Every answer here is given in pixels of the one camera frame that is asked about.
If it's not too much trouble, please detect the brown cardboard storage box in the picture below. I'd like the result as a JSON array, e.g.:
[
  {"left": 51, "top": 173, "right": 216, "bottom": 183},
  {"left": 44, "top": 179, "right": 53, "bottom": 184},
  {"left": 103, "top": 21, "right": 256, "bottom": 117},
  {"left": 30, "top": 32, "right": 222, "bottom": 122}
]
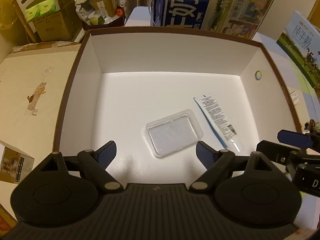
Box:
[{"left": 54, "top": 27, "right": 302, "bottom": 184}]

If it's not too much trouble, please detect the tissue pack cardboard box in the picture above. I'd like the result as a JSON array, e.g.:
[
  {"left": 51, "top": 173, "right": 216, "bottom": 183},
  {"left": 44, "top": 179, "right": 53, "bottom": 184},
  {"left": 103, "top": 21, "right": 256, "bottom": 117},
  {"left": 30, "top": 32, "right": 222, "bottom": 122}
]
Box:
[{"left": 12, "top": 0, "right": 82, "bottom": 43}]

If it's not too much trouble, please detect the blue milk carton box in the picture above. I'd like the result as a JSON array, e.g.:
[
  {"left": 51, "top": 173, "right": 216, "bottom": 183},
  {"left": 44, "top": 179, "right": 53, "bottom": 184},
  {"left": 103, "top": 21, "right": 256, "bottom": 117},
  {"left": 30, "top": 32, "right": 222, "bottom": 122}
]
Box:
[{"left": 148, "top": 0, "right": 273, "bottom": 39}]

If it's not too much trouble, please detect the dark brown scrunchie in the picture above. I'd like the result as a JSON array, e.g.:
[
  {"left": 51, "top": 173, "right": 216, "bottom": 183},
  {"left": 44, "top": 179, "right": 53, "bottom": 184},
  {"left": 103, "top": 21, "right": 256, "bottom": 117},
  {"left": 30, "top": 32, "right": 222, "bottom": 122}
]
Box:
[{"left": 304, "top": 119, "right": 320, "bottom": 133}]

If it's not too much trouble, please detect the yellow plastic bag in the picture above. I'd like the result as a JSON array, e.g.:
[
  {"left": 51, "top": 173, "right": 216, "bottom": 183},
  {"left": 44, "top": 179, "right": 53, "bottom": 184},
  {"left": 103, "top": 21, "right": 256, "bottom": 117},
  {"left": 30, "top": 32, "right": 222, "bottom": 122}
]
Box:
[{"left": 0, "top": 0, "right": 27, "bottom": 30}]

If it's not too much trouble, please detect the checkered bed sheet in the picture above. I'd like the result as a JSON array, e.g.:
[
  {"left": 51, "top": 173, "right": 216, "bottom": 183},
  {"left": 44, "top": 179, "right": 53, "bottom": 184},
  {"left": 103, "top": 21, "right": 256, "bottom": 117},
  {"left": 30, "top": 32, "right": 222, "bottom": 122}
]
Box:
[{"left": 123, "top": 6, "right": 320, "bottom": 230}]

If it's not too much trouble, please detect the green cow milk box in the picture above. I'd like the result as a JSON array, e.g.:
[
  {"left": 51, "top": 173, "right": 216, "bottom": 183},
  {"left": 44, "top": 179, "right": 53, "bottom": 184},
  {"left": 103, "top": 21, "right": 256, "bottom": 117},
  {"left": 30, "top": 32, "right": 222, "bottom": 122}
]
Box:
[{"left": 277, "top": 11, "right": 320, "bottom": 97}]

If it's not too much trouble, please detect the trash bin with bag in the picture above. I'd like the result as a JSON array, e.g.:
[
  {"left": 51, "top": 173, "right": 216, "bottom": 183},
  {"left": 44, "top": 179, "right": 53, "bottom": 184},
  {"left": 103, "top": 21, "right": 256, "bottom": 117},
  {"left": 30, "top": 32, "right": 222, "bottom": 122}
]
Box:
[{"left": 74, "top": 0, "right": 126, "bottom": 30}]

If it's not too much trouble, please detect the white ointment tube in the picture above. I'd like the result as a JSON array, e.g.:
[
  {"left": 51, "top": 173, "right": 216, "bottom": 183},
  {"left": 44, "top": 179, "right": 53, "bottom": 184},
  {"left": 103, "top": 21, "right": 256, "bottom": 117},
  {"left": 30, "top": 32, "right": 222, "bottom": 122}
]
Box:
[{"left": 193, "top": 95, "right": 243, "bottom": 153}]

